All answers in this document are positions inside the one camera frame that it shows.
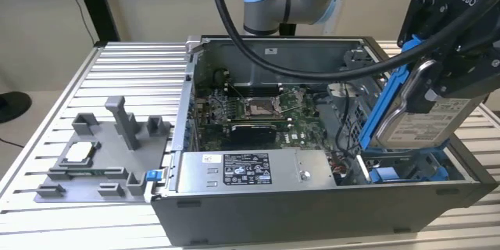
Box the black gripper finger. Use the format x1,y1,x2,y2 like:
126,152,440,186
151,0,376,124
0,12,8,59
424,49,500,101
398,0,435,48

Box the hard disk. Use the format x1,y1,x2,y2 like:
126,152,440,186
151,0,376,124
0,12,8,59
358,35,484,153

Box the blue plastic disk carrier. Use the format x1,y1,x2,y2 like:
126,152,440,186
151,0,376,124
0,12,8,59
367,167,448,183

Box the metal disk bay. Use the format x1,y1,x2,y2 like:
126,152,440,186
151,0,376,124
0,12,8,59
354,147,468,188

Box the green motherboard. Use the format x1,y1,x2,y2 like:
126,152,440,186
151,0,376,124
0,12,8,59
194,81,376,151

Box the black RAM slot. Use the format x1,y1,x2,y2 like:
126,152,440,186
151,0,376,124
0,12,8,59
226,117,292,124
230,81,284,98

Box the CPU socket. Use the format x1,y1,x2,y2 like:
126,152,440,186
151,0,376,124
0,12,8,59
243,97,283,119

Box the locking lever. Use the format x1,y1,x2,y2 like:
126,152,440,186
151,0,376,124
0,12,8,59
228,82,248,101

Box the black graphics card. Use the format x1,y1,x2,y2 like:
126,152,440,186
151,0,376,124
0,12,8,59
230,123,279,147

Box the black PC case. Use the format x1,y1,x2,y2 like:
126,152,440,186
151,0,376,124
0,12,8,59
150,35,498,246

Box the silver power supply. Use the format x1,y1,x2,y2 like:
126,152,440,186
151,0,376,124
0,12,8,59
175,149,339,194

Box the grey parts rack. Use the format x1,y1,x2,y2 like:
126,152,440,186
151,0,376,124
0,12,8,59
34,95,175,204

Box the green RAM stick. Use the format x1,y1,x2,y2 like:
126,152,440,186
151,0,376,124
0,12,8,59
64,167,128,175

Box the silver CPU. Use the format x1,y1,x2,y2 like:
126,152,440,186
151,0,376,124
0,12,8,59
66,141,99,163

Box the black round base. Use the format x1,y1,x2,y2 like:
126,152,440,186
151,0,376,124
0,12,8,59
0,91,34,124

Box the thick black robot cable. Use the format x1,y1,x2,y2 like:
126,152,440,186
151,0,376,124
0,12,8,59
206,0,500,83

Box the thin black wire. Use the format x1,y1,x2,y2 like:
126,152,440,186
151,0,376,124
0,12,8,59
334,81,367,153

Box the red black wire bundle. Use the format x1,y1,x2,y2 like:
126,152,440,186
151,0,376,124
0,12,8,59
330,150,355,174

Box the black upright post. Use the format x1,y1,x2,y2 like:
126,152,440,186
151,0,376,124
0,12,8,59
71,0,122,43

